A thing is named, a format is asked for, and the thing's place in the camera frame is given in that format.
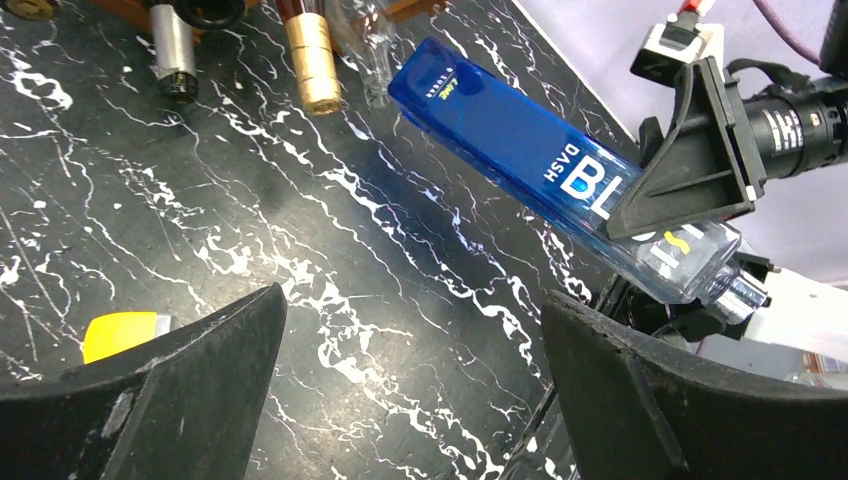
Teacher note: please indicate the gold capped wine bottle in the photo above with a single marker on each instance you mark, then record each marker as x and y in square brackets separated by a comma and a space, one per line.
[312, 55]

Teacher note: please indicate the blue square glass bottle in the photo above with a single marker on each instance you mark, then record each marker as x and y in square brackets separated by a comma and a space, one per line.
[570, 180]

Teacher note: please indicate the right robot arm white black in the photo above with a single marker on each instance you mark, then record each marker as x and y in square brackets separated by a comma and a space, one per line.
[799, 312]

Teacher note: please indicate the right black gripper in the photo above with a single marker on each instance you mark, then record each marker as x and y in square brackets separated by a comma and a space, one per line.
[719, 151]

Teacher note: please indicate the dark green wine bottle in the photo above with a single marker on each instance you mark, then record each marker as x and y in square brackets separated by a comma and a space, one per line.
[31, 10]

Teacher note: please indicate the yellow grey small block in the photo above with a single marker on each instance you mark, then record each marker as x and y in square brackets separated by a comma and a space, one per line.
[116, 332]

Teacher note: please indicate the brown wooden wine rack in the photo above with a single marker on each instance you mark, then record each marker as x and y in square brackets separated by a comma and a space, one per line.
[397, 10]

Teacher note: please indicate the silver capped wine bottle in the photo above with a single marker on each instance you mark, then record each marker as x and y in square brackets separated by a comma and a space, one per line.
[176, 70]

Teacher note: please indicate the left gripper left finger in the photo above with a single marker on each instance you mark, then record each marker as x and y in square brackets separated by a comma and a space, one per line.
[185, 405]

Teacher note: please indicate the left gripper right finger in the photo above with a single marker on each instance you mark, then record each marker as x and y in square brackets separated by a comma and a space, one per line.
[636, 407]

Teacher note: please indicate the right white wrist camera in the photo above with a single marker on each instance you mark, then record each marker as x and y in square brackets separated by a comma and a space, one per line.
[681, 40]

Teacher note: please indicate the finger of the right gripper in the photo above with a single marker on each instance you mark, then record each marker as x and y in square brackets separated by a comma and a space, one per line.
[628, 305]

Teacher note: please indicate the clear glass bottle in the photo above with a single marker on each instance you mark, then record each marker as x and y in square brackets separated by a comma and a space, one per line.
[365, 34]

